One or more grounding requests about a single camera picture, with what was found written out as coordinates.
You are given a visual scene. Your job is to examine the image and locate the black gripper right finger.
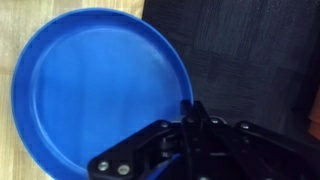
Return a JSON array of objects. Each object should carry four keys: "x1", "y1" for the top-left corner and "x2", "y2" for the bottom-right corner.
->
[{"x1": 193, "y1": 100, "x2": 320, "y2": 180}]

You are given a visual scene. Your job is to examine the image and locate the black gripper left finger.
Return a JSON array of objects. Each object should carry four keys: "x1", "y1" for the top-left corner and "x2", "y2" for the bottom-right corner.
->
[{"x1": 87, "y1": 99, "x2": 195, "y2": 180}]

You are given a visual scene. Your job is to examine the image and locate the blue plastic plate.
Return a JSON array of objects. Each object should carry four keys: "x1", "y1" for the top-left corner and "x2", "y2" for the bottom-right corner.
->
[{"x1": 11, "y1": 7, "x2": 195, "y2": 180}]

